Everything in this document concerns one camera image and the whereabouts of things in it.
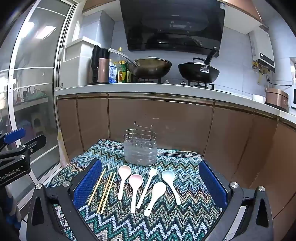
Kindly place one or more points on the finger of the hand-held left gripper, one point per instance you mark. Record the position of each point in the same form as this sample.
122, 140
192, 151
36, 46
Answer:
34, 141
14, 135

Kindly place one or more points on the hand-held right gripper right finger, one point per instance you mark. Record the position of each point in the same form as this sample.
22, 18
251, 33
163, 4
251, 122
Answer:
212, 183

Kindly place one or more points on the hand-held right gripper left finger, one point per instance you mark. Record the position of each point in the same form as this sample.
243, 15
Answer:
87, 183

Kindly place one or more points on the wooden chopstick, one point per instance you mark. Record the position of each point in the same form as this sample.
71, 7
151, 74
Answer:
104, 192
97, 186
108, 192

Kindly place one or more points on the pale cream pink spoon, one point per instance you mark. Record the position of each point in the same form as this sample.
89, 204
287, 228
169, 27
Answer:
124, 172

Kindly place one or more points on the white fork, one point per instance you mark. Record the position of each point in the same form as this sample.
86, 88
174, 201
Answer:
148, 185

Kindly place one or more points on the person's left hand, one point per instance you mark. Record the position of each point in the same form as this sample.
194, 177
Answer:
12, 204

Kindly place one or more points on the plastic stool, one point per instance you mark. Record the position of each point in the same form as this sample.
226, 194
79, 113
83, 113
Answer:
38, 126

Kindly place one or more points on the light blue spoon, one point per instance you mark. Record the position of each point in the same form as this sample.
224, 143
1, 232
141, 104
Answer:
167, 176

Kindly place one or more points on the white spoon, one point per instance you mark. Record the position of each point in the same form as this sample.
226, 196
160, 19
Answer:
159, 188

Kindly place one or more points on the zigzag patterned cloth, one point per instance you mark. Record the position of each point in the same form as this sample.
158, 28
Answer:
138, 224

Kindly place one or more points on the glass sliding door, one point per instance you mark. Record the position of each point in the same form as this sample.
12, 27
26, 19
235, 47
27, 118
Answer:
34, 58

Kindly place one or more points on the white storage box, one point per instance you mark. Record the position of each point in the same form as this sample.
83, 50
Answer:
76, 60

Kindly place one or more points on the white bowl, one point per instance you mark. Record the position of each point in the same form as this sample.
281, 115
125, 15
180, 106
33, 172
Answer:
259, 98

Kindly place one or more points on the copper and black kettle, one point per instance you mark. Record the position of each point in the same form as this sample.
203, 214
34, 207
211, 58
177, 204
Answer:
103, 69

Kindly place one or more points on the white kitchen countertop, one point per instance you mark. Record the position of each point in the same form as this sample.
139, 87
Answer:
138, 89

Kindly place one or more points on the copper rice cooker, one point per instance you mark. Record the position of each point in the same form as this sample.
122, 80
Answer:
276, 96

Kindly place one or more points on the gas stove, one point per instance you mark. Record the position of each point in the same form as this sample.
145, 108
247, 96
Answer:
173, 81

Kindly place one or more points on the black wok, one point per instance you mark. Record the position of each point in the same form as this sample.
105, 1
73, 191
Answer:
198, 74

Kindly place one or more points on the green bottle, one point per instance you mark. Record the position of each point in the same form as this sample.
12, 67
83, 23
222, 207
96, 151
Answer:
121, 74

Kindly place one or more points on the yellow label bottle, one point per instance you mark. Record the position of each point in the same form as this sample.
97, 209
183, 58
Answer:
128, 75

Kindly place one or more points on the steel wok lid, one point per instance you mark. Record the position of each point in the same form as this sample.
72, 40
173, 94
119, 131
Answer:
193, 62

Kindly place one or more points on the bronze wok with glass lid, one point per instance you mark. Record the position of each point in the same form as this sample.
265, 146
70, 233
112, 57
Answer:
150, 68

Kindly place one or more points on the white water heater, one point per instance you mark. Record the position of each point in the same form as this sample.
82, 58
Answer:
262, 44

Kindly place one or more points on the black range hood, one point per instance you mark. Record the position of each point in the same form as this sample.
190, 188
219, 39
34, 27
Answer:
171, 23

